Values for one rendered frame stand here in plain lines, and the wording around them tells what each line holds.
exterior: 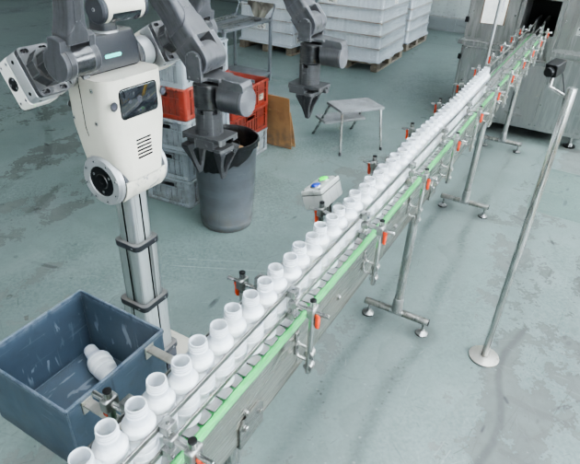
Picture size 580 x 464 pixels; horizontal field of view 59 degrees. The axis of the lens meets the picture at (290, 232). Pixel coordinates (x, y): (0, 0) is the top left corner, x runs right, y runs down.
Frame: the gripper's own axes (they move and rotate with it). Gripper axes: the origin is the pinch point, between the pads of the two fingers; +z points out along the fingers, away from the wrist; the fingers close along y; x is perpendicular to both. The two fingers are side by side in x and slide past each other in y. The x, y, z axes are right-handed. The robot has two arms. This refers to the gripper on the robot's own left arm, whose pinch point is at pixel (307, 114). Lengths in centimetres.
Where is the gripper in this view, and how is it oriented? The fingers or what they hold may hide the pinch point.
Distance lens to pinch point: 150.0
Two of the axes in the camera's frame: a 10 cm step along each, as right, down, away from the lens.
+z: -0.2, 8.6, 5.2
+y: -8.6, -2.8, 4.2
